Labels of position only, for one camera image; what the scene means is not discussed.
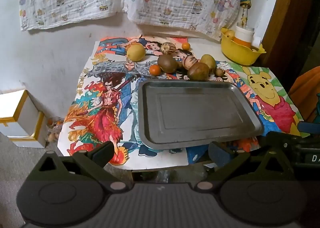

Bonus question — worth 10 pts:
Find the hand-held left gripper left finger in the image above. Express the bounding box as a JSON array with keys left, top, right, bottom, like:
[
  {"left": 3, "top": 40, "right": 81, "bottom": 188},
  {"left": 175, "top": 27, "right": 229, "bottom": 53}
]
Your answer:
[{"left": 26, "top": 141, "right": 128, "bottom": 192}]

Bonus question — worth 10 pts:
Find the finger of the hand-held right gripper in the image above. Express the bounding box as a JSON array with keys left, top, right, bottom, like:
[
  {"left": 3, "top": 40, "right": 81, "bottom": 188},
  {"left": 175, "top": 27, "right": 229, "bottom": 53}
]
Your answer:
[
  {"left": 260, "top": 131, "right": 300, "bottom": 149},
  {"left": 297, "top": 121, "right": 320, "bottom": 133}
]

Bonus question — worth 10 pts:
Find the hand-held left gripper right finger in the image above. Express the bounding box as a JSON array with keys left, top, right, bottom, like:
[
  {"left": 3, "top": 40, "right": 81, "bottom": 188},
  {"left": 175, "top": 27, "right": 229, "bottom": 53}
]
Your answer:
[{"left": 196, "top": 140, "right": 295, "bottom": 192}]

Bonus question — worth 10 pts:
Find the metal tray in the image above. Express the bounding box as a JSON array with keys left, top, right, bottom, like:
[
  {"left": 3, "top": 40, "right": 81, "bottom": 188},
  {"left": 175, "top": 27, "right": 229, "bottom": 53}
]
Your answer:
[{"left": 137, "top": 79, "right": 265, "bottom": 150}]

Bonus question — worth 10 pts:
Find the large brown fruit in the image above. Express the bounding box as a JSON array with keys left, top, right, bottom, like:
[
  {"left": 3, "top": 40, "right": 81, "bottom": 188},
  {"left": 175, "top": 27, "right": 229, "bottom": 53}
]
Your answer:
[{"left": 187, "top": 62, "right": 210, "bottom": 81}]

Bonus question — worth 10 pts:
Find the yellow-green pear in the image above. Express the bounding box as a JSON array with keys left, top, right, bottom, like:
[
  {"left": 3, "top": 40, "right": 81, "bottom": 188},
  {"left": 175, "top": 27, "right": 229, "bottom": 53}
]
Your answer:
[{"left": 200, "top": 54, "right": 216, "bottom": 71}]

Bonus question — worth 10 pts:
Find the striped small melon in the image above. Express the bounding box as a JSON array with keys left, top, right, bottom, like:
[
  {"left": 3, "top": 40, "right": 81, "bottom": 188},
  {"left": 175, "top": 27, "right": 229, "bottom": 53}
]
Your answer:
[
  {"left": 160, "top": 42, "right": 177, "bottom": 55},
  {"left": 182, "top": 56, "right": 200, "bottom": 70}
]

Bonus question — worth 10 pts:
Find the round yellow pear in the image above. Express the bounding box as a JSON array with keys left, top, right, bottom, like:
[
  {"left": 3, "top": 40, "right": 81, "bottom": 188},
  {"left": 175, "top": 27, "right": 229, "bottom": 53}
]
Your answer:
[{"left": 126, "top": 43, "right": 146, "bottom": 62}]

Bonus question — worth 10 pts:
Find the brown kiwi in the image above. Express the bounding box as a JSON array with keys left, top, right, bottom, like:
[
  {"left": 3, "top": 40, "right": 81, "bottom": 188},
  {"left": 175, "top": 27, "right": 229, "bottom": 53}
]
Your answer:
[{"left": 157, "top": 54, "right": 178, "bottom": 73}]

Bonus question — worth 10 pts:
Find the bag of small fruits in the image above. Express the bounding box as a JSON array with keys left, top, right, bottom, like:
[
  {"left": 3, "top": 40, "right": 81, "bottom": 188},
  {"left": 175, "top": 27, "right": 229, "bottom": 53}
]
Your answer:
[{"left": 46, "top": 118, "right": 64, "bottom": 142}]

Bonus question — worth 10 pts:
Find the orange cloth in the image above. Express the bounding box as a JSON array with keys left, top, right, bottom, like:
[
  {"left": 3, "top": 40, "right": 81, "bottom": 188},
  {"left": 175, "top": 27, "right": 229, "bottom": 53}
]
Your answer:
[{"left": 287, "top": 66, "right": 320, "bottom": 123}]

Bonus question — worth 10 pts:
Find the flame warrior drawing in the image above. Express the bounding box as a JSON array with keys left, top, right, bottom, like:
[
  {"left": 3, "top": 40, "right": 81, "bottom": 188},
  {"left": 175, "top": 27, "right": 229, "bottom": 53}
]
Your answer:
[{"left": 57, "top": 55, "right": 190, "bottom": 171}]

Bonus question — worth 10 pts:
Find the spiky hair character drawing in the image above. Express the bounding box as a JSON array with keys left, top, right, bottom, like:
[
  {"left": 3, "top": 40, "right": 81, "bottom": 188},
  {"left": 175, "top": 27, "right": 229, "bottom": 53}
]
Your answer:
[{"left": 150, "top": 60, "right": 263, "bottom": 168}]

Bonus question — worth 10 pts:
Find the small white box yellow tape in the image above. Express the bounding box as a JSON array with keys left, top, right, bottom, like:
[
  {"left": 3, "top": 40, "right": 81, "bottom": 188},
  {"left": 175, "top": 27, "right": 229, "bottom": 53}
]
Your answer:
[{"left": 10, "top": 111, "right": 48, "bottom": 148}]

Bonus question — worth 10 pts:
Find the yellow plastic bowl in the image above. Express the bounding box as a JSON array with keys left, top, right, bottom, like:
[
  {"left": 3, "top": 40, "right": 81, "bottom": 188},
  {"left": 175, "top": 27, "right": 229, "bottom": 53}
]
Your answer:
[{"left": 220, "top": 27, "right": 267, "bottom": 66}]

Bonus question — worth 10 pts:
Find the large white box yellow tape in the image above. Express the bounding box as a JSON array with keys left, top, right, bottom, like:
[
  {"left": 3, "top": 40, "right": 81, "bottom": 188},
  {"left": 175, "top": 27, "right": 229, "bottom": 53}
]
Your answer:
[{"left": 0, "top": 89, "right": 38, "bottom": 138}]

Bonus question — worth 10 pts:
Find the white and orange cup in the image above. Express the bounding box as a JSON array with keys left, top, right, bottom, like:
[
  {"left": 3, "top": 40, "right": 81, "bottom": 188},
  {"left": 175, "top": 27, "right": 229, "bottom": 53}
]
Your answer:
[{"left": 232, "top": 25, "right": 254, "bottom": 47}]

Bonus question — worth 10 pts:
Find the wooden door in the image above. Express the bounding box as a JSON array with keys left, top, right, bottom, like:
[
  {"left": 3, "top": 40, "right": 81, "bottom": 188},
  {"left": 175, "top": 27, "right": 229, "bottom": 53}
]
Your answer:
[{"left": 260, "top": 0, "right": 320, "bottom": 88}]

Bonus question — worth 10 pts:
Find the twig with yellow flowers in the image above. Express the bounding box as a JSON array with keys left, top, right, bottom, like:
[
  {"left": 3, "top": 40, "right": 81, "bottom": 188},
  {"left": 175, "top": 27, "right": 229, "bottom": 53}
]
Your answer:
[{"left": 240, "top": 5, "right": 250, "bottom": 28}]

